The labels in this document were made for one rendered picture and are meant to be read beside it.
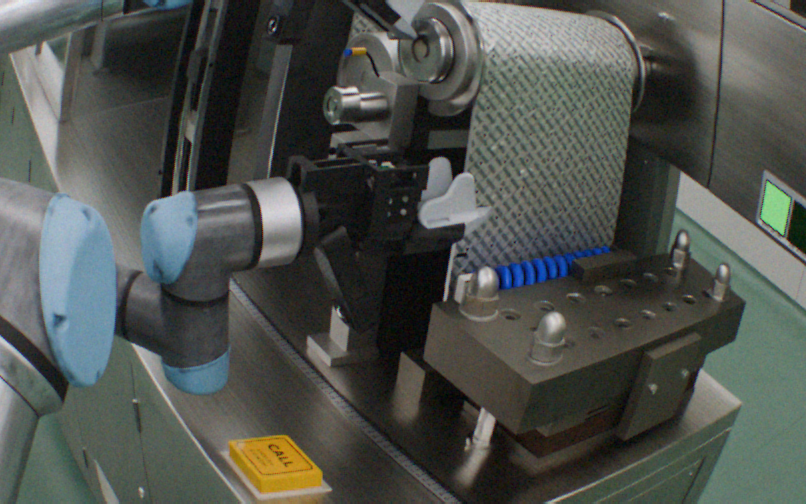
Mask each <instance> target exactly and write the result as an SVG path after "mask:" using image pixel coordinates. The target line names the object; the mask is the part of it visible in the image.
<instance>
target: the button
mask: <svg viewBox="0 0 806 504"><path fill-rule="evenodd" d="M228 447H229V457H230V458H231V460H232V461H233V462H234V463H235V465H236V466H237V467H238V468H239V469H240V471H241V472H242V473H243V474H244V475H245V477H246V478H247V479H248V480H249V481H250V483H251V484H252V485H253V486H254V487H255V488H256V489H257V491H258V492H259V493H260V494H269V493H278V492H286V491H294V490H301V489H308V488H315V487H321V486H322V474H323V473H322V471H321V470H320V469H319V468H318V467H317V466H316V465H315V464H314V463H313V462H312V461H311V460H310V459H309V458H308V457H307V456H306V455H305V454H304V453H303V451H302V450H301V449H300V448H299V447H298V446H297V445H296V444H295V443H294V442H293V441H292V440H291V439H290V438H289V437H288V436H287V435H278V436H270V437H261V438H252V439H242V440H232V441H229V442H228Z"/></svg>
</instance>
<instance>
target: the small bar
mask: <svg viewBox="0 0 806 504"><path fill-rule="evenodd" d="M636 262H637V257H636V256H635V255H634V254H632V253H631V252H630V251H628V250H627V249H622V250H617V251H613V252H608V253H603V254H598V255H593V256H588V257H583V258H578V259H573V260H572V265H571V270H570V276H571V277H573V278H574V279H575V280H577V281H578V282H579V283H580V284H586V283H590V282H594V281H598V280H602V279H606V278H610V277H614V276H618V275H622V274H626V273H630V272H633V271H635V266H636Z"/></svg>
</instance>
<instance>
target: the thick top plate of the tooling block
mask: <svg viewBox="0 0 806 504"><path fill-rule="evenodd" d="M669 256H670V252H668V253H663V254H659V255H655V256H651V257H647V258H642V259H638V260H637V262H636V266H635V271H633V272H630V273H626V274H622V275H618V276H614V277H610V278H606V279H602V280H598V281H594V282H590V283H586V284H580V283H579V282H578V281H577V280H575V279H574V278H573V277H571V276H570V275H569V276H565V277H560V278H556V279H551V280H546V281H542V282H537V283H533V284H528V285H523V286H518V287H514V288H509V289H504V290H499V291H498V296H499V301H498V305H497V311H498V316H497V318H496V319H495V320H493V321H489V322H476V321H471V320H469V319H466V318H464V317H463V316H462V315H460V313H459V311H458V309H459V306H460V303H459V302H457V301H456V300H455V299H453V300H447V301H442V302H437V303H433V306H432V312H431V317H430V323H429V328H428V334H427V339H426V345H425V350H424V356H423V359H424V360H425V361H426V362H428V363H429V364H430V365H431V366H432V367H434V368H435V369H436V370H437V371H438V372H439V373H441V374H442V375H443V376H444V377H445V378H447V379H448V380H449V381H450V382H451V383H453V384H454V385H455V386H456V387H458V388H459V389H460V390H461V391H462V392H464V393H465V394H466V395H467V396H468V397H470V398H471V399H472V400H473V401H475V402H476V403H477V404H478V405H480V406H481V407H482V408H483V409H485V410H486V411H487V412H488V413H489V414H491V415H492V416H493V417H494V418H496V419H497V420H498V421H499V422H501V423H502V424H503V425H504V426H506V427H507V428H508V429H509V430H511V431H512V432H513V433H514V434H516V435H518V434H521V433H524V432H526V431H529V430H532V429H535V428H538V427H541V426H543V425H546V424H549V423H552V422H554V421H557V420H560V419H562V418H565V417H568V416H570V415H573V414H575V413H578V412H580V411H583V410H585V409H588V408H590V407H593V406H595V405H598V404H600V403H602V402H605V401H607V400H609V399H612V398H614V397H617V396H619V395H621V394H623V393H626V392H628V391H630V390H632V388H633V385H634V382H635V379H636V376H637V373H638V370H639V367H640V364H641V361H642V358H643V354H644V352H645V351H646V350H649V349H651V348H654V347H656V346H658V345H661V344H663V343H666V342H668V341H670V340H673V339H675V338H678V337H680V336H682V335H685V334H687V333H689V332H692V331H694V332H696V333H697V334H698V335H699V336H701V337H702V340H701V343H700V346H699V349H698V352H697V355H696V358H695V360H697V359H699V358H701V357H703V356H705V355H707V354H709V353H711V352H713V351H716V350H718V349H720V348H722V347H724V346H726V345H728V344H730V343H732V342H734V341H735V339H736V336H737V332H738V329H739V326H740V322H741V319H742V316H743V312H744V308H745V305H746V300H744V299H743V298H742V297H741V296H739V295H738V294H737V293H736V292H735V291H733V290H732V289H731V288H730V292H729V299H728V301H726V302H720V301H717V300H715V299H713V298H712V297H711V296H710V295H709V293H708V291H709V289H710V287H711V283H712V279H713V277H714V276H715V275H714V274H712V273H711V272H710V271H709V270H707V269H706V268H705V267H704V266H702V265H701V264H700V263H699V262H697V261H696V260H695V259H694V258H692V257H690V261H689V263H690V266H689V268H688V269H679V268H676V267H674V266H672V265H671V264H670V263H669V262H668V257H669ZM550 312H558V313H560V314H561V315H562V316H563V318H564V320H565V325H566V327H565V333H564V340H565V345H564V348H563V352H562V354H563V358H562V361H561V362H560V363H559V364H557V365H554V366H539V365H536V364H534V363H532V362H530V361H529V360H528V359H527V357H526V352H527V350H528V349H529V348H530V345H531V341H532V337H533V333H534V332H536V331H537V330H538V326H539V324H540V321H541V320H542V318H543V317H544V316H545V315H546V314H548V313H550Z"/></svg>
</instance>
